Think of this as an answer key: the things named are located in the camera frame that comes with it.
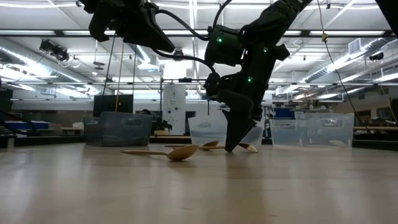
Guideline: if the white column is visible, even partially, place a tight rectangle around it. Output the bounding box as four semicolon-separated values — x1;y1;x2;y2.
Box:
162;83;187;136

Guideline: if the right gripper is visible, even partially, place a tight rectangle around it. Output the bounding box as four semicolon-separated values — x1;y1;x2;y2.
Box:
205;27;290;152

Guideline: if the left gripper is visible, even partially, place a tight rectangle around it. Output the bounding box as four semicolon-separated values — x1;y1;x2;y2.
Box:
79;0;175;53

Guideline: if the smoky grey plastic bin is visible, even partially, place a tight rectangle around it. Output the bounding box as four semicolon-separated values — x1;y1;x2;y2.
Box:
83;111;154;147

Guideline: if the clear plastic bin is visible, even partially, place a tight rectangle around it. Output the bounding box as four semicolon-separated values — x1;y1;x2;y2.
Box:
187;107;267;147
269;111;355;149

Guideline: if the black overhead crossbar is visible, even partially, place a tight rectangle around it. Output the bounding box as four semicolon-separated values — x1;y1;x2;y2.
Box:
0;28;398;39

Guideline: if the large wooden spoon front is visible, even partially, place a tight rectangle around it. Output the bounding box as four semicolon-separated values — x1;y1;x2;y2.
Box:
119;144;200;162

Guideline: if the small wooden spoon back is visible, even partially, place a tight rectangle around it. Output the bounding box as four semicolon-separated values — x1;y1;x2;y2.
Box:
201;142;259;154

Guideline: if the black ceiling-mounted device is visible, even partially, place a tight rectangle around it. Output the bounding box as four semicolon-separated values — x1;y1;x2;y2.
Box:
172;47;185;62
39;39;70;62

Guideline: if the blue storage bin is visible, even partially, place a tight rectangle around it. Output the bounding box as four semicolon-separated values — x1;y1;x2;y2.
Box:
273;107;295;120
2;120;50;130

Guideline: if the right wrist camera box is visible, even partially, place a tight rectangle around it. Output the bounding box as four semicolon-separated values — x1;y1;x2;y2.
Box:
204;24;245;68

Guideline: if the black monitor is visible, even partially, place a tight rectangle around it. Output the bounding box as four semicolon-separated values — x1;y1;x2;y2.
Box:
93;94;134;113

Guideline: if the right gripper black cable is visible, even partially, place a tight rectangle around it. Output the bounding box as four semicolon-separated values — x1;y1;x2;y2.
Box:
151;8;217;74

